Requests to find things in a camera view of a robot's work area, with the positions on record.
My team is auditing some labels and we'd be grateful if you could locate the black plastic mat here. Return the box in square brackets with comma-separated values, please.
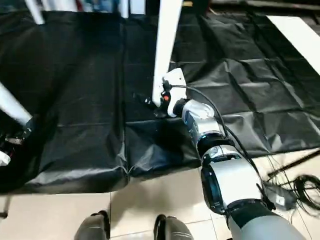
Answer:
[0, 9, 320, 195]

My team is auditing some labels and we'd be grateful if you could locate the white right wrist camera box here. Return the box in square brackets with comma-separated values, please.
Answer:
[162, 68, 189, 118]

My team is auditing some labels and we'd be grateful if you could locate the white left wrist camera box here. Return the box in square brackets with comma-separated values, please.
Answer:
[0, 150, 12, 167]

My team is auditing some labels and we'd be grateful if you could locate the black floor stand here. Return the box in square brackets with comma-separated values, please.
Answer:
[265, 147, 320, 211]

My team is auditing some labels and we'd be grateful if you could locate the grey robot foot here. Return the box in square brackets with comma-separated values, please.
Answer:
[74, 210, 111, 240]
[154, 214, 194, 240]

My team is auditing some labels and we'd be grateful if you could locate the grey left robot foot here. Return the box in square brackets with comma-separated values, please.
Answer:
[74, 210, 111, 240]

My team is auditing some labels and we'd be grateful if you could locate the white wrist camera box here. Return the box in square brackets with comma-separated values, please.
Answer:
[0, 150, 12, 167]
[162, 68, 189, 118]

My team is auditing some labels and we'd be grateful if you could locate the grey right robot foot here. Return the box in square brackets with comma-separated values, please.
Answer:
[154, 214, 194, 240]

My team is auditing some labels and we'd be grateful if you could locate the white flat board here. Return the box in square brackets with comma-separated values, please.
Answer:
[266, 15, 320, 77]

